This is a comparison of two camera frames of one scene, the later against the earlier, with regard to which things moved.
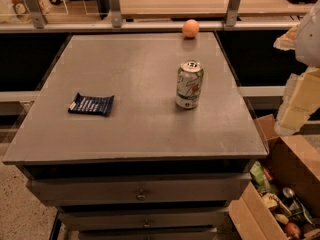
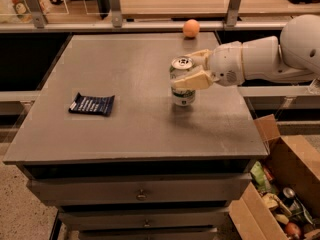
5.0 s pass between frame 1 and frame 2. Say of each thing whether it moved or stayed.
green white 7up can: moved
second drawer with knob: stayed
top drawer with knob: stayed
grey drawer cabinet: stayed
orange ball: stayed
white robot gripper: moved
